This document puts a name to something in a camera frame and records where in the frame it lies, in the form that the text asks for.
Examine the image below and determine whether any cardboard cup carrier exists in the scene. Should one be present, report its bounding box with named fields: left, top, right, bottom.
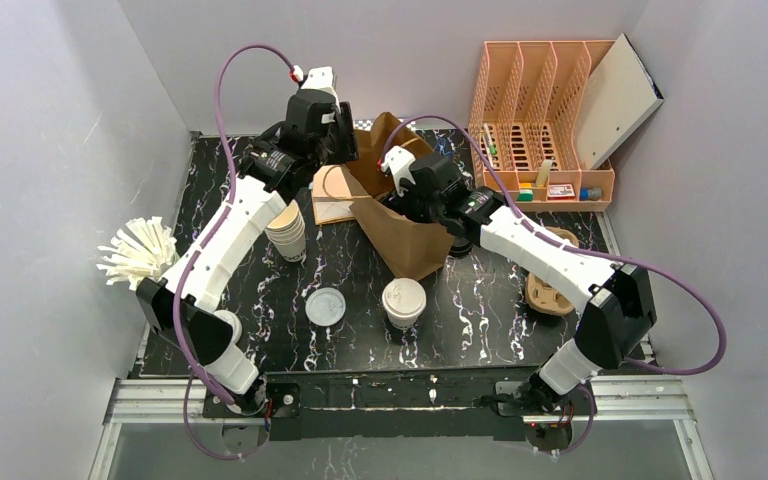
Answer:
left=524, top=271, right=575, bottom=316

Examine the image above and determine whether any stack of white lids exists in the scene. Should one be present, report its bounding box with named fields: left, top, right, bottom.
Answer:
left=265, top=200, right=306, bottom=262

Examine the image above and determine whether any orange file organizer rack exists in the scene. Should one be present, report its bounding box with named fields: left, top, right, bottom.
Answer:
left=468, top=40, right=615, bottom=212

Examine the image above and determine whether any white lid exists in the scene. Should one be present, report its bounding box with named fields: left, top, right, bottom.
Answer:
left=382, top=277, right=428, bottom=321
left=305, top=287, right=346, bottom=327

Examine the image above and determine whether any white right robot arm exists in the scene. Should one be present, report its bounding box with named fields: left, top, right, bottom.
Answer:
left=380, top=146, right=656, bottom=401

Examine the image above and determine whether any green cup of stirrers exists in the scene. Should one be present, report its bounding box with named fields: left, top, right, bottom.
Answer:
left=96, top=216, right=180, bottom=291

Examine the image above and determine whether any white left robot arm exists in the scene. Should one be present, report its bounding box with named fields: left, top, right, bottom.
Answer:
left=136, top=66, right=358, bottom=411

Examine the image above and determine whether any brown paper bag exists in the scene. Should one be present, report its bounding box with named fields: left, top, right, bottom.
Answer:
left=312, top=112, right=454, bottom=281

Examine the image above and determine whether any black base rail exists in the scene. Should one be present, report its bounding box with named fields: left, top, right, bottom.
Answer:
left=245, top=368, right=584, bottom=428

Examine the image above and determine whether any white folder board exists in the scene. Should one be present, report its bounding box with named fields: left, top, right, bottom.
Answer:
left=573, top=34, right=664, bottom=170

